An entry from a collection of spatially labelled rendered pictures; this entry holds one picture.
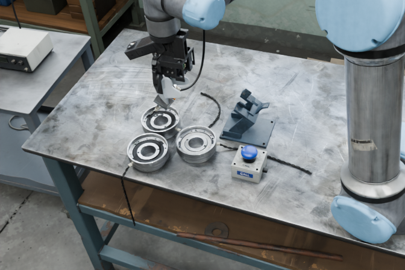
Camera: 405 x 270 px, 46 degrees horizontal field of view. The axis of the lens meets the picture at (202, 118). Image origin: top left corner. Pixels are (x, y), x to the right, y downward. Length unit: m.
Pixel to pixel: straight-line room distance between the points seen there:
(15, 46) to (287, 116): 1.03
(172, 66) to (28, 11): 2.15
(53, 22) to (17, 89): 1.24
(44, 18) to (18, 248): 1.43
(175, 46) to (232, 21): 1.91
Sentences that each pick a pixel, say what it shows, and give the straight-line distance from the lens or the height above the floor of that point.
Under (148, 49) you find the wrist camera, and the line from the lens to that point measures 1.12.
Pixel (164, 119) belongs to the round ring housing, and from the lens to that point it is 1.32.
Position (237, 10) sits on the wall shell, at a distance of 2.91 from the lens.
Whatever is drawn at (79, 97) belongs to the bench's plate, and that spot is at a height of 0.80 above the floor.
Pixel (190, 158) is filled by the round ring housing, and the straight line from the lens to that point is 1.19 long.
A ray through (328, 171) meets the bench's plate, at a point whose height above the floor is 0.80.
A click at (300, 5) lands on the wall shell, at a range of 2.78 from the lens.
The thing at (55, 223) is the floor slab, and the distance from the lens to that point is 2.21.
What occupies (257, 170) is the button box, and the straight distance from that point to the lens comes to 1.14.
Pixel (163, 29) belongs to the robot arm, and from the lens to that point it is 1.04.
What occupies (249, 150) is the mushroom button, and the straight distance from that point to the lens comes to 1.14.
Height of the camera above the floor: 1.72
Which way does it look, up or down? 44 degrees down
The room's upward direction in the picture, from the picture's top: 6 degrees counter-clockwise
